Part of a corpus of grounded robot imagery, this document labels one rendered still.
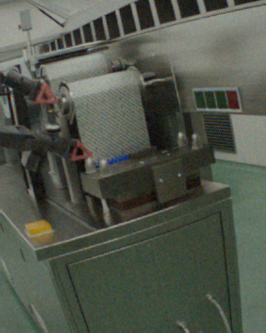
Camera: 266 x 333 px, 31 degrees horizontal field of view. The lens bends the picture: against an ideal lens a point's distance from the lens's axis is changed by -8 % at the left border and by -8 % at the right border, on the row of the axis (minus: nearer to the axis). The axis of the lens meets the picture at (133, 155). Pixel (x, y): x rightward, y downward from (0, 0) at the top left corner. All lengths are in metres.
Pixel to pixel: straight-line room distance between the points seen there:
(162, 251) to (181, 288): 0.17
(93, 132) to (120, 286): 0.52
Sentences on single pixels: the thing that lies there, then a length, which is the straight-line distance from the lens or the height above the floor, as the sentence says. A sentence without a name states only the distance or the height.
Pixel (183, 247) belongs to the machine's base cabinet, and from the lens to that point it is 1.58.
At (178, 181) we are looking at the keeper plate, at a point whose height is 0.96.
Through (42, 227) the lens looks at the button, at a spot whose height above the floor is 0.92.
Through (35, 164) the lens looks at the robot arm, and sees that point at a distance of 1.62.
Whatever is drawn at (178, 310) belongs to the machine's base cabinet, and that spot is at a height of 0.53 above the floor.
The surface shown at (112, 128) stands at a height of 1.14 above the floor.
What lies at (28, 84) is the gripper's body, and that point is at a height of 1.34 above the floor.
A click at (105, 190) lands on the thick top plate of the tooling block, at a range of 1.49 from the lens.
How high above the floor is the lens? 1.33
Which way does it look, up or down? 10 degrees down
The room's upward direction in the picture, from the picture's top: 12 degrees counter-clockwise
